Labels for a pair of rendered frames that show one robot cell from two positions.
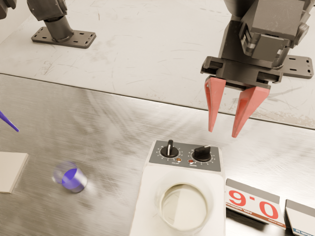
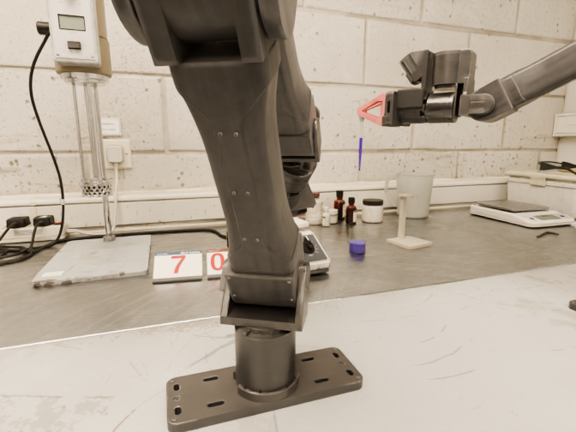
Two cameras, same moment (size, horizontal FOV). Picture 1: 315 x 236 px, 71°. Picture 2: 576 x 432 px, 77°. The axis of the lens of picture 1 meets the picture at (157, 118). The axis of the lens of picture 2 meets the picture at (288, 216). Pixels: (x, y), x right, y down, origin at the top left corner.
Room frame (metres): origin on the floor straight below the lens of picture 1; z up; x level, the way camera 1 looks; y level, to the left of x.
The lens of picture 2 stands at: (0.68, -0.50, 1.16)
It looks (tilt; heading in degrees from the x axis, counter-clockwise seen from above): 11 degrees down; 139
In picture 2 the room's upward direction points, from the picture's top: straight up
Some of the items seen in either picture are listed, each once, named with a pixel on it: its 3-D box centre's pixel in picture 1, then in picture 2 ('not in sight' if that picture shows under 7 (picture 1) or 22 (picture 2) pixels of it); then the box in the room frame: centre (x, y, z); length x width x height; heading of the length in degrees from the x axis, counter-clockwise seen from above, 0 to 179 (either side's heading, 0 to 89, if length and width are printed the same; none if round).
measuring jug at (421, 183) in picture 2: not in sight; (409, 195); (0.00, 0.65, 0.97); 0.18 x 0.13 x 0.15; 56
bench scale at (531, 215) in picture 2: not in sight; (519, 213); (0.27, 0.88, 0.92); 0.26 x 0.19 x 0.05; 156
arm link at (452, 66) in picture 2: not in sight; (464, 83); (0.36, 0.20, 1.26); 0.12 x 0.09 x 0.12; 11
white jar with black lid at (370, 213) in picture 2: not in sight; (372, 210); (-0.03, 0.48, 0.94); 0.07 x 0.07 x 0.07
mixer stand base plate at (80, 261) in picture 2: not in sight; (102, 255); (-0.19, -0.31, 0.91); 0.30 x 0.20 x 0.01; 158
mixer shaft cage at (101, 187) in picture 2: not in sight; (91, 137); (-0.20, -0.30, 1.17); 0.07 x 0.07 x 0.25
